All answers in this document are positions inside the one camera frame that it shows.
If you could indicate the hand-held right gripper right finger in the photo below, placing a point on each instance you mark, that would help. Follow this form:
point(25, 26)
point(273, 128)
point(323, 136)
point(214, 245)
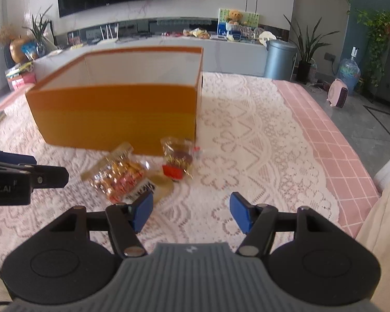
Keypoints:
point(240, 213)

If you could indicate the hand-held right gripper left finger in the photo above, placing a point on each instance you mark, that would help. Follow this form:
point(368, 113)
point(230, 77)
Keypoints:
point(143, 209)

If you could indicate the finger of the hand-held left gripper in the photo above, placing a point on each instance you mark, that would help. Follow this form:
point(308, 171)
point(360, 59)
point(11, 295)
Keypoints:
point(13, 157)
point(52, 175)

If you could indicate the clear yellow candy bag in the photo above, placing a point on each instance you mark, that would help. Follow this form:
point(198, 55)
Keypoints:
point(117, 175)

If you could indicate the dark red snack packet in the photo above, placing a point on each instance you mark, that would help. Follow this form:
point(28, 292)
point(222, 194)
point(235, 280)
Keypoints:
point(177, 159)

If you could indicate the orange cardboard box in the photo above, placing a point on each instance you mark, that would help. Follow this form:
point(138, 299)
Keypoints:
point(117, 117)

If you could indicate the white lace tablecloth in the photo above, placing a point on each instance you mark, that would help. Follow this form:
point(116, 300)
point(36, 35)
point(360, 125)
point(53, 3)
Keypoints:
point(247, 152)

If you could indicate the pink storage box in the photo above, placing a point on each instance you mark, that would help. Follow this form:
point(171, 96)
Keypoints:
point(22, 81)

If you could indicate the pink checked tablecloth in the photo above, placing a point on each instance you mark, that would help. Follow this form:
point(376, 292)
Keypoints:
point(331, 156)

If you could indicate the gold vase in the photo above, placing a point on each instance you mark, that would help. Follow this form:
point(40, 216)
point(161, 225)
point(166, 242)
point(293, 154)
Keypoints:
point(18, 50)

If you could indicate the green plant in vase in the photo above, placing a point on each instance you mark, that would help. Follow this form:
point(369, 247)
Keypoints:
point(40, 32)

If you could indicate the cream cloth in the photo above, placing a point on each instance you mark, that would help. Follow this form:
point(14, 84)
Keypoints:
point(383, 234)

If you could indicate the white router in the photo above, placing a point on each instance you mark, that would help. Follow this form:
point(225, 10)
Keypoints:
point(109, 37)

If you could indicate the pink space heater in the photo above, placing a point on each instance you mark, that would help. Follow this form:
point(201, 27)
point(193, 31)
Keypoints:
point(337, 94)

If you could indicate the white stone console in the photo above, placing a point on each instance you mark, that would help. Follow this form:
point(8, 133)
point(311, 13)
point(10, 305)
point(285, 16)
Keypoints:
point(234, 58)

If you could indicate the grey trash can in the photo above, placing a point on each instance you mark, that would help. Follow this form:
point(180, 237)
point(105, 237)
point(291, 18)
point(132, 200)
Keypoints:
point(279, 60)

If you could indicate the long leaf potted plant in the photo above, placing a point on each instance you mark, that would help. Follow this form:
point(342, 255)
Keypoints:
point(307, 48)

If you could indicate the white bag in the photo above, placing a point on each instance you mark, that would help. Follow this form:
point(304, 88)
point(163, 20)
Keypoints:
point(266, 37)

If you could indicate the large water bottle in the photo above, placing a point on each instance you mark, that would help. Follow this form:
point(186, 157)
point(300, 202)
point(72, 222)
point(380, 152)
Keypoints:
point(349, 71)

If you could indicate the snack packets on console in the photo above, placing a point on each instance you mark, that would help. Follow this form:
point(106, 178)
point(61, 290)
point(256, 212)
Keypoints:
point(196, 33)

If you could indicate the green picture board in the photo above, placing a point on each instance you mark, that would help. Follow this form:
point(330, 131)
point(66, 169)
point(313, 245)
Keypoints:
point(252, 19)

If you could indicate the teddy bear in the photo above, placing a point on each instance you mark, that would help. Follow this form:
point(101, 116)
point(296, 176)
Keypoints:
point(234, 17)

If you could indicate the trailing ivy plant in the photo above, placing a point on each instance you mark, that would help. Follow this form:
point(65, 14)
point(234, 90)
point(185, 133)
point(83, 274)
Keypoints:
point(378, 39)

